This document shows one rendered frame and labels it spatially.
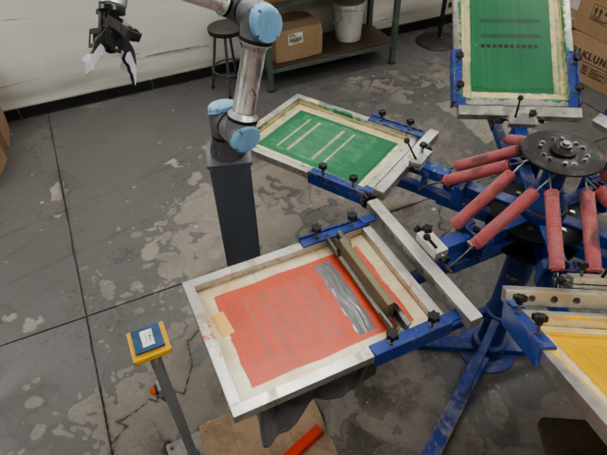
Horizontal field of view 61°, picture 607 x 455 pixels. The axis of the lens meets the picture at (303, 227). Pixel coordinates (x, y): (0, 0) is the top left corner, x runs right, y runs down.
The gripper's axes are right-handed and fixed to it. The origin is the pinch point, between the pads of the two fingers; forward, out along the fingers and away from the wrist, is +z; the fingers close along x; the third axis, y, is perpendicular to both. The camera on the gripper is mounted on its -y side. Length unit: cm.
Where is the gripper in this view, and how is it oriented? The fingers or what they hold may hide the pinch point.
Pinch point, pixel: (113, 80)
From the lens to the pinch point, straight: 157.6
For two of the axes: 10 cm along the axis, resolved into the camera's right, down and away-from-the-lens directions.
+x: -5.8, 0.3, -8.1
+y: -8.1, -1.3, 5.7
